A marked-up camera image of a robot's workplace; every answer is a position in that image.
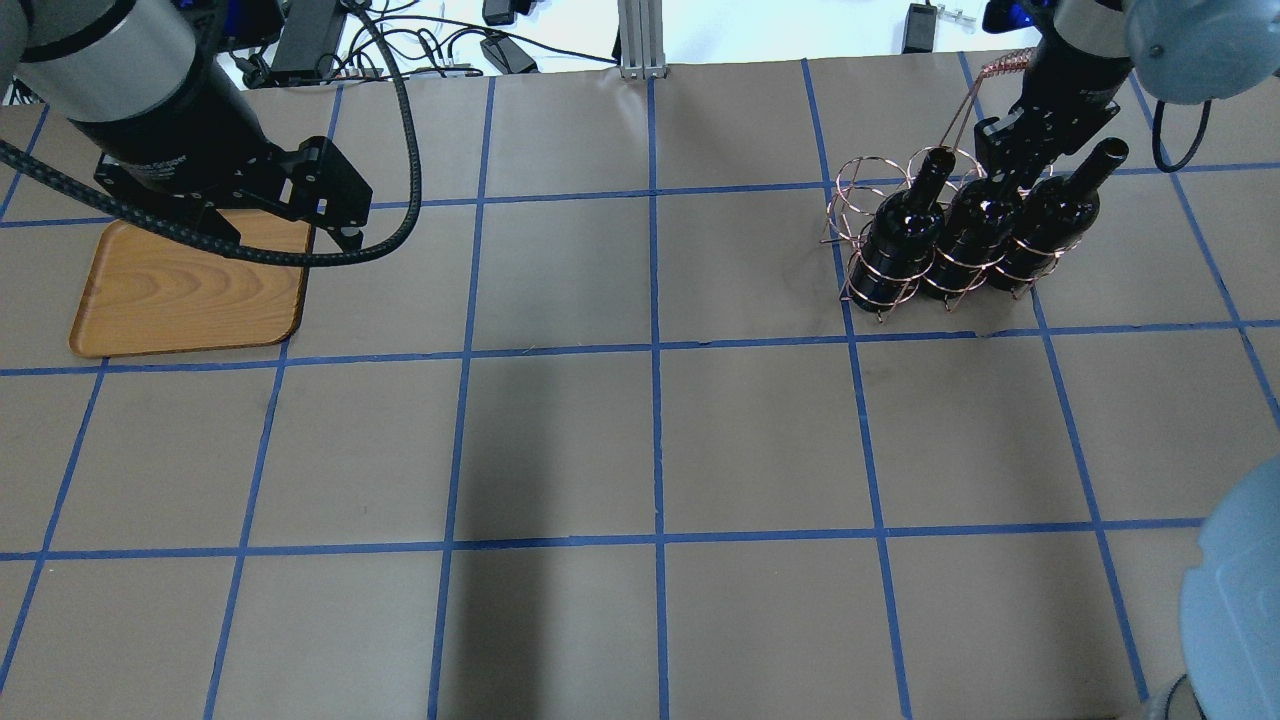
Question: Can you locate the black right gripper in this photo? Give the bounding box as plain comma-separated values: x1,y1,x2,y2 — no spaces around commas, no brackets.
973,40,1134,192

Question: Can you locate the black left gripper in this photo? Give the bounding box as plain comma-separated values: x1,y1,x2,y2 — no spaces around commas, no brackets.
95,137,372,251

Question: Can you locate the dark wine bottle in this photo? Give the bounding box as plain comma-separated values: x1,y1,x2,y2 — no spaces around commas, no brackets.
847,146,956,314
920,172,1021,305
986,137,1130,297

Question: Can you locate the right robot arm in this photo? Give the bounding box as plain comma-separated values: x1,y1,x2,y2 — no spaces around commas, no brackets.
974,1,1277,719

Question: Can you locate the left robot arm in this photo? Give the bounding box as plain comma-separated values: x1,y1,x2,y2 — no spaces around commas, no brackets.
3,1,371,266

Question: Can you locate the wooden tray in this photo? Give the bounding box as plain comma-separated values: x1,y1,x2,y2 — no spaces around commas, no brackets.
68,222,307,359

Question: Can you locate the black power adapter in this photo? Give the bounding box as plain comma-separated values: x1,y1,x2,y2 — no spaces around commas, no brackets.
900,1,940,55

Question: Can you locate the black box device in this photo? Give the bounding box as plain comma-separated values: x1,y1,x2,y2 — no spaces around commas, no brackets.
270,1,347,83

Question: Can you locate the black power brick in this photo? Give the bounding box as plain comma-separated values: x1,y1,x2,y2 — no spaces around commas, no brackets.
480,35,540,76

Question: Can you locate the copper wire bottle basket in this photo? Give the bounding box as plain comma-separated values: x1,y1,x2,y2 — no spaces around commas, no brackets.
826,47,1050,322

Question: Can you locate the braided black cable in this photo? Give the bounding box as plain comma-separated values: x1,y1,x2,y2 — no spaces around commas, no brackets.
0,0,422,266

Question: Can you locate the aluminium frame post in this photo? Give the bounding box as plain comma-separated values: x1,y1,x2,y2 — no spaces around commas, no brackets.
617,0,669,81

